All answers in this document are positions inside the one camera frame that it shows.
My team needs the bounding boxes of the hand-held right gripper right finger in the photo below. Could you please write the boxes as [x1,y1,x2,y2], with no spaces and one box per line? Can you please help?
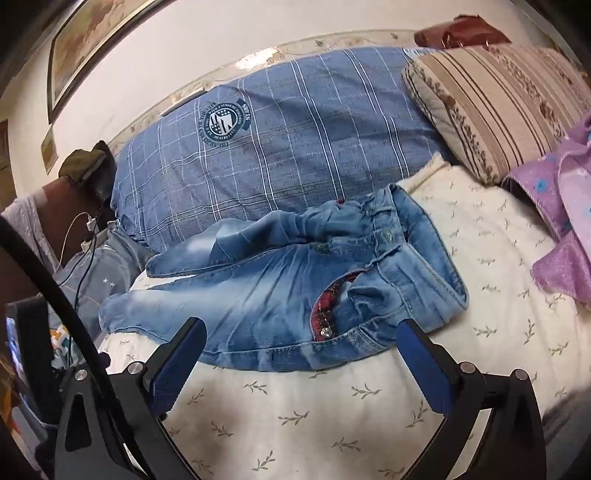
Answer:
[396,318,555,480]

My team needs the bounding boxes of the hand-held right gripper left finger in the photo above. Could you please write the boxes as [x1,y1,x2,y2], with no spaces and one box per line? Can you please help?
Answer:
[54,316,208,480]

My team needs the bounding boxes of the blue denim pants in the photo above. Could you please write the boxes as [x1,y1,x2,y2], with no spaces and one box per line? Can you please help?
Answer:
[98,185,469,372]

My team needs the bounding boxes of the cream leaf-print bedsheet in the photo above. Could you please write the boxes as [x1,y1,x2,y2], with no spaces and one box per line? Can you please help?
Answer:
[95,154,591,480]

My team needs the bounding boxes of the grey star-print garment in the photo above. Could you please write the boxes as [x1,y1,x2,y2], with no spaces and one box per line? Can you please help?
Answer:
[51,222,155,342]

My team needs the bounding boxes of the black cloth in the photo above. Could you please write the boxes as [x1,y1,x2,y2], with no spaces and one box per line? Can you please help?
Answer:
[90,141,117,206]

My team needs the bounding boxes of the brown wooden furniture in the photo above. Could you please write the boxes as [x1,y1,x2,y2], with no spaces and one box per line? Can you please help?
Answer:
[0,178,114,324]

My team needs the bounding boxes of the white lace cloth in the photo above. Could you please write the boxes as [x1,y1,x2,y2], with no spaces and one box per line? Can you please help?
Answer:
[1,193,62,274]

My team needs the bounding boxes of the olive green cloth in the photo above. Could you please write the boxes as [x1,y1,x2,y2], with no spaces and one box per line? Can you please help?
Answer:
[58,141,109,185]

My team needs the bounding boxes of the purple cloth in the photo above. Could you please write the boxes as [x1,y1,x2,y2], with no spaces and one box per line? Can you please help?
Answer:
[501,111,591,317]

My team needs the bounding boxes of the blue plaid pillow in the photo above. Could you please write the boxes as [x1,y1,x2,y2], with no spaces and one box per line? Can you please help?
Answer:
[111,46,455,252]

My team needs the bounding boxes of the brown striped pillow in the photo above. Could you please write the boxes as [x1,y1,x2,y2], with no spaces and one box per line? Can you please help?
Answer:
[403,44,591,185]

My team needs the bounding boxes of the thick black cable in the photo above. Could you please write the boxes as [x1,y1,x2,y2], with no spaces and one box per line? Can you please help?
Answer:
[0,215,112,384]

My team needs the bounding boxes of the thin white cable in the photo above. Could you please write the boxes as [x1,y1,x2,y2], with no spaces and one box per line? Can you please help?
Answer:
[60,211,100,268]

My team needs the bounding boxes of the small wall card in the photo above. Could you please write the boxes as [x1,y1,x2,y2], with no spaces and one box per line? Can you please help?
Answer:
[41,127,58,174]

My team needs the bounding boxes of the framed wall picture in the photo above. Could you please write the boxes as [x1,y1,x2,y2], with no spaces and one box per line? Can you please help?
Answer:
[47,0,174,124]

